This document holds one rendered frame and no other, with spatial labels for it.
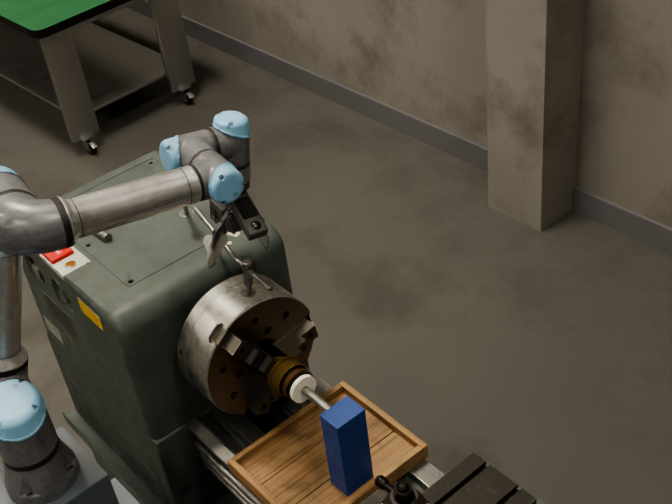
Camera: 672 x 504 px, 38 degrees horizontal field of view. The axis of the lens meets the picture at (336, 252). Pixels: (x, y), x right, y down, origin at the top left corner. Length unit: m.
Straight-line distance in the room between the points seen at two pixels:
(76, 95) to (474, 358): 2.59
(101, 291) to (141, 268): 0.11
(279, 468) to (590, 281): 2.14
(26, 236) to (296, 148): 3.40
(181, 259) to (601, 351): 1.96
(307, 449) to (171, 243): 0.60
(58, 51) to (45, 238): 3.40
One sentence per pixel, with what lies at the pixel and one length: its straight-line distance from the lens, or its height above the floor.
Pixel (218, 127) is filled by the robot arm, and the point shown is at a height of 1.65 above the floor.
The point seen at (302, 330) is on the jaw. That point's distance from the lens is 2.32.
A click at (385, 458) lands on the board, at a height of 0.89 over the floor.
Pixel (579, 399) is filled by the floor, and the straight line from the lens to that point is 3.67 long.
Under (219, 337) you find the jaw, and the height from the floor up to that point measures 1.20.
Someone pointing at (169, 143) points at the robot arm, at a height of 1.65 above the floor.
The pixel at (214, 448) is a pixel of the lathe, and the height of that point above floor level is 0.86.
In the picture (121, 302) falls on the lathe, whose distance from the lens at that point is 2.29.
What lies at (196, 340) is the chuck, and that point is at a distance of 2.25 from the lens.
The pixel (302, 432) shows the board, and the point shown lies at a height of 0.89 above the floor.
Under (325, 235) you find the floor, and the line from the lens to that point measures 4.46.
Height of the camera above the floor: 2.65
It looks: 38 degrees down
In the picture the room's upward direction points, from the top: 8 degrees counter-clockwise
